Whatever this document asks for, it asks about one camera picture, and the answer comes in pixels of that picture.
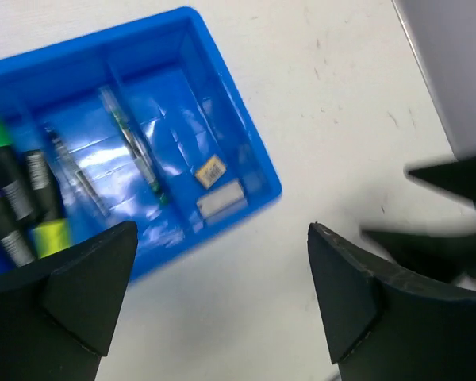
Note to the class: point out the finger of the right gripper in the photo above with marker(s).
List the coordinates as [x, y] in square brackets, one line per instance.
[444, 258]
[457, 177]

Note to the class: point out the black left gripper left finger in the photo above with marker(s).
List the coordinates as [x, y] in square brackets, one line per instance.
[58, 314]

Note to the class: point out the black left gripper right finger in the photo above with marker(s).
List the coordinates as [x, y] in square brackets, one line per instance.
[385, 322]

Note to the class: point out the purple highlighter black body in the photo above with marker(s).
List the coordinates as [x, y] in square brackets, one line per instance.
[14, 243]

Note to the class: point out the yellow highlighter black body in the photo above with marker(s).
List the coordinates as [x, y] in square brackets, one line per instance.
[51, 233]

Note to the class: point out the blue pen refill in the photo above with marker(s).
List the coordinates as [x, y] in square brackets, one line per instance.
[75, 171]

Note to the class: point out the green highlighter black body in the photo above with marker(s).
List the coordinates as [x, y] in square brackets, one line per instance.
[14, 183]

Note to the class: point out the white translucent eraser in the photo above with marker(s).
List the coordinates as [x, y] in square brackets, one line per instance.
[220, 199]

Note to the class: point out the beige eraser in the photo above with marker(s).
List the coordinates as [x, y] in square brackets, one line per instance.
[210, 171]

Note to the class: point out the blue plastic divided tray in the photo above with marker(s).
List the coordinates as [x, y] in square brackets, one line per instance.
[170, 79]

